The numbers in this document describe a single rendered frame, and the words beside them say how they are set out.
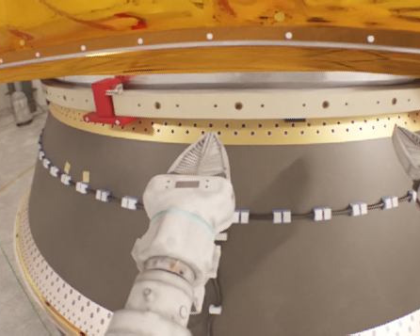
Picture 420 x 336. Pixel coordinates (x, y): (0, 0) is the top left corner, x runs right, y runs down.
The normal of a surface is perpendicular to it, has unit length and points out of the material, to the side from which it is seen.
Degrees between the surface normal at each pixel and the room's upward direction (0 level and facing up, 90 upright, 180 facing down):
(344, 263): 62
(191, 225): 33
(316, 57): 90
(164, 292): 25
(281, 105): 90
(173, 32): 91
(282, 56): 90
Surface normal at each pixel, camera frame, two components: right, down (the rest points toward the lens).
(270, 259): -0.11, 0.00
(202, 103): -0.22, 0.46
